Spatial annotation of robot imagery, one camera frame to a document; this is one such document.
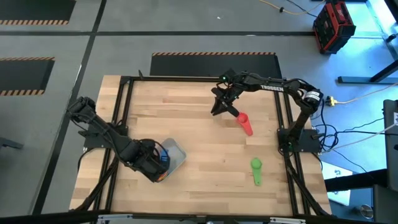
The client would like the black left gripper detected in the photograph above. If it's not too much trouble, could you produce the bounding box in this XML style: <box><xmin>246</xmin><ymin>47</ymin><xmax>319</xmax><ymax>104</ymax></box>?
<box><xmin>129</xmin><ymin>139</ymin><xmax>171</xmax><ymax>184</ymax></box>

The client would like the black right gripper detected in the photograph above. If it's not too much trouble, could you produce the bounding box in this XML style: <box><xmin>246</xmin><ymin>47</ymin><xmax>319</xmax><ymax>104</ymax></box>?
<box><xmin>210</xmin><ymin>85</ymin><xmax>240</xmax><ymax>118</ymax></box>

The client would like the red measuring cup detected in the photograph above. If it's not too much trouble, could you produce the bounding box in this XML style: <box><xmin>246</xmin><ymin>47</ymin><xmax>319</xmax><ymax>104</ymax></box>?
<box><xmin>236</xmin><ymin>111</ymin><xmax>254</xmax><ymax>137</ymax></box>

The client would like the grey plastic basket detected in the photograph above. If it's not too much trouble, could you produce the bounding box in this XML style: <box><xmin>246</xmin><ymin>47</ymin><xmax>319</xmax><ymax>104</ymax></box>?
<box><xmin>154</xmin><ymin>138</ymin><xmax>188</xmax><ymax>184</ymax></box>

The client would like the green measuring cup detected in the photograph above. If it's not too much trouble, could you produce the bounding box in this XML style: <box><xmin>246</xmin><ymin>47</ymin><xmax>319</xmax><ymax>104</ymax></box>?
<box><xmin>250</xmin><ymin>157</ymin><xmax>263</xmax><ymax>187</ymax></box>

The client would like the black floor mat striped edge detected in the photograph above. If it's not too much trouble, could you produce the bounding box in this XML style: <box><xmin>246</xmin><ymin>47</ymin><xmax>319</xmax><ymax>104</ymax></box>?
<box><xmin>149</xmin><ymin>52</ymin><xmax>283</xmax><ymax>79</ymax></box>
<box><xmin>0</xmin><ymin>57</ymin><xmax>56</xmax><ymax>96</ymax></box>
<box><xmin>0</xmin><ymin>0</ymin><xmax>77</xmax><ymax>26</ymax></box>

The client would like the grey black desk leg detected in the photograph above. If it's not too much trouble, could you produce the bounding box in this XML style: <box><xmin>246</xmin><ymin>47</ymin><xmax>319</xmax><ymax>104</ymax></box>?
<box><xmin>337</xmin><ymin>58</ymin><xmax>398</xmax><ymax>85</ymax></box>

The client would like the red black tool box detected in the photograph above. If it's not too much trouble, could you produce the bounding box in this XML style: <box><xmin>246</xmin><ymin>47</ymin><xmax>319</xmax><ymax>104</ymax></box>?
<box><xmin>312</xmin><ymin>1</ymin><xmax>357</xmax><ymax>55</ymax></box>

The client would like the grey furniture foot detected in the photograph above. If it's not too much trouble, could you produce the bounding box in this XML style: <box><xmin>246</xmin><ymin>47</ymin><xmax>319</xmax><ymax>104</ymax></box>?
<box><xmin>0</xmin><ymin>136</ymin><xmax>24</xmax><ymax>151</ymax></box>

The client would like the white printed floor sheet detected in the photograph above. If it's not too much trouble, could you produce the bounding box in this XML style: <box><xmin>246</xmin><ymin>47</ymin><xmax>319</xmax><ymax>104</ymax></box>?
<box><xmin>322</xmin><ymin>161</ymin><xmax>353</xmax><ymax>207</ymax></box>

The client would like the black floor beam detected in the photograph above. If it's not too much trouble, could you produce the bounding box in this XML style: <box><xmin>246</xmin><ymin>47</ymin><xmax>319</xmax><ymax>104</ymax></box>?
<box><xmin>325</xmin><ymin>169</ymin><xmax>389</xmax><ymax>192</ymax></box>

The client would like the grey metal cabinet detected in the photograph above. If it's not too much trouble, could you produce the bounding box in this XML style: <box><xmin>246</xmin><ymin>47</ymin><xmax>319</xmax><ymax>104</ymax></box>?
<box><xmin>382</xmin><ymin>99</ymin><xmax>398</xmax><ymax>191</ymax></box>

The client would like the round metal floor fitting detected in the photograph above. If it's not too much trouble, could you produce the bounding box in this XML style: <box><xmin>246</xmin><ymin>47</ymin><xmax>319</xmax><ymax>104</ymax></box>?
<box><xmin>359</xmin><ymin>203</ymin><xmax>374</xmax><ymax>219</ymax></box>

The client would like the black aluminium table frame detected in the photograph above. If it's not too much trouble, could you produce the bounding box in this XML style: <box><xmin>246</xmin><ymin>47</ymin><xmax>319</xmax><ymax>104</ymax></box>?
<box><xmin>70</xmin><ymin>70</ymin><xmax>333</xmax><ymax>224</ymax></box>

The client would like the yellow floor cable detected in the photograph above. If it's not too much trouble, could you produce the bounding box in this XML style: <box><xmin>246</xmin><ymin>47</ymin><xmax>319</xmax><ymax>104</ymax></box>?
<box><xmin>257</xmin><ymin>0</ymin><xmax>326</xmax><ymax>16</ymax></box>

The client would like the white floor cable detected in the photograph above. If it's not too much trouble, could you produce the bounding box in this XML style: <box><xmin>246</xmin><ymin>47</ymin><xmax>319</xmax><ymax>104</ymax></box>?
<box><xmin>322</xmin><ymin>123</ymin><xmax>398</xmax><ymax>154</ymax></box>
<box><xmin>335</xmin><ymin>83</ymin><xmax>398</xmax><ymax>105</ymax></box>

